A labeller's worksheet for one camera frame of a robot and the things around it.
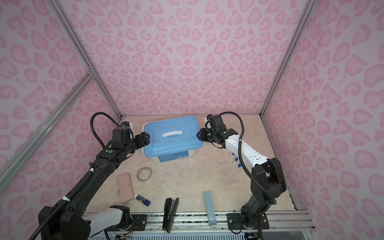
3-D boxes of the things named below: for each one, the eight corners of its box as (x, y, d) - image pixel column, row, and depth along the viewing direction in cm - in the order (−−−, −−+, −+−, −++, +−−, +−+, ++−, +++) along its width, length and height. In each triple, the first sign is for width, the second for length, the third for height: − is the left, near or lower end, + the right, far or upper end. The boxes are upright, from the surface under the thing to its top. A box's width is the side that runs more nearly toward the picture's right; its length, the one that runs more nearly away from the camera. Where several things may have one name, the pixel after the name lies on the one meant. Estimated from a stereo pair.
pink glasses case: (122, 204, 81) (120, 202, 79) (117, 177, 90) (115, 175, 88) (134, 197, 83) (133, 196, 81) (129, 172, 92) (127, 170, 90)
